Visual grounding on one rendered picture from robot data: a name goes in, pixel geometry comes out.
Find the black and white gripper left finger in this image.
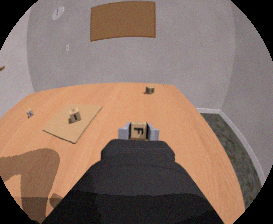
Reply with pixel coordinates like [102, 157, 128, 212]
[118, 122, 132, 140]

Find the beige letter block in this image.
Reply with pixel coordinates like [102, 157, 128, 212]
[131, 121, 147, 139]
[69, 107, 81, 123]
[145, 85, 155, 94]
[26, 109, 34, 117]

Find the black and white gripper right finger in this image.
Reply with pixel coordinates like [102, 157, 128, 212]
[146, 123, 160, 141]

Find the tan square mat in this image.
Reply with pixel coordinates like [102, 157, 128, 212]
[42, 104, 103, 144]

